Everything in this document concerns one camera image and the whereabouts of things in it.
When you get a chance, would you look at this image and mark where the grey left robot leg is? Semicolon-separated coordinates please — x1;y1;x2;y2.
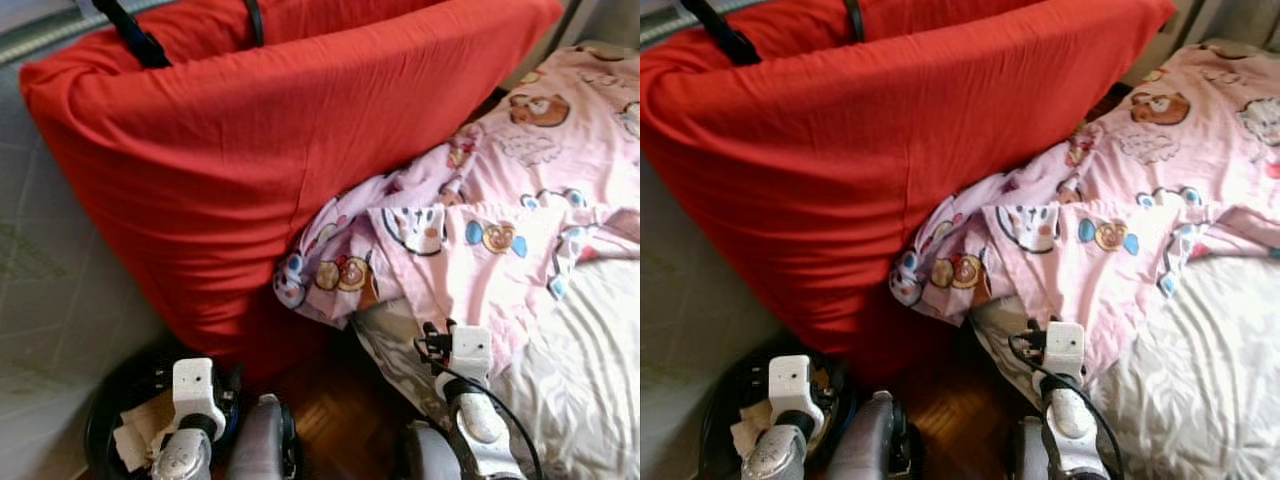
825;390;906;480
225;393;301;480

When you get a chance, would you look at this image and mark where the black round waste bin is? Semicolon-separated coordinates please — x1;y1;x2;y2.
85;345;246;480
698;345;859;480

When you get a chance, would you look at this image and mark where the pink cartoon print blanket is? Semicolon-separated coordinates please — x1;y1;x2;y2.
272;45;641;376
888;42;1280;376

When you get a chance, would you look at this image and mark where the bed with beige floral sheet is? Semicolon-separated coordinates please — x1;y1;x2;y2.
350;258;641;480
965;250;1280;480

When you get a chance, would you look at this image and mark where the red folded futon mattress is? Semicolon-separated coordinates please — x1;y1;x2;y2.
640;0;1176;376
18;0;566;376

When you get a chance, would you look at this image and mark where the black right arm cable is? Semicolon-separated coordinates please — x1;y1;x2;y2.
415;335;546;480
1008;330;1131;480

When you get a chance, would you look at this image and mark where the wide black strap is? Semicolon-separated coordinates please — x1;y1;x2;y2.
92;0;171;69
680;0;763;66

